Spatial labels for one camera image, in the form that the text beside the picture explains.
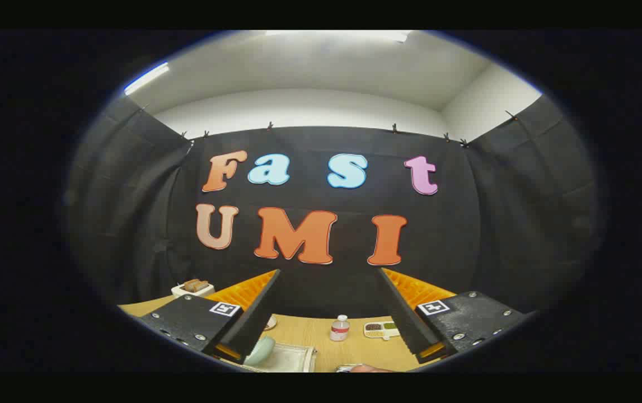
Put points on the green plate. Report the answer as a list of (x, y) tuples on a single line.
[(262, 350)]

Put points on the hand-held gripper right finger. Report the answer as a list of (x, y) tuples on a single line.
[(404, 319)]

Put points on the toast slice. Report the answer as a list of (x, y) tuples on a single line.
[(191, 284), (203, 287)]

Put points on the white toaster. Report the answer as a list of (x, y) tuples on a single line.
[(186, 292)]

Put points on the white divided tray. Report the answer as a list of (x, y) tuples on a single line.
[(390, 333)]

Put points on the pile of yellow beans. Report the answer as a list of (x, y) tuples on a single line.
[(375, 333)]

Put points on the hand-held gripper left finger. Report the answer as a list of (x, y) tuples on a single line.
[(256, 319)]

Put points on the long ceiling light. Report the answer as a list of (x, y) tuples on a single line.
[(337, 34), (146, 78)]

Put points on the clear bottle with red label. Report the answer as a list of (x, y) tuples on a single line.
[(340, 329)]

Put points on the beige plate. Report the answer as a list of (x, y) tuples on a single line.
[(270, 323)]

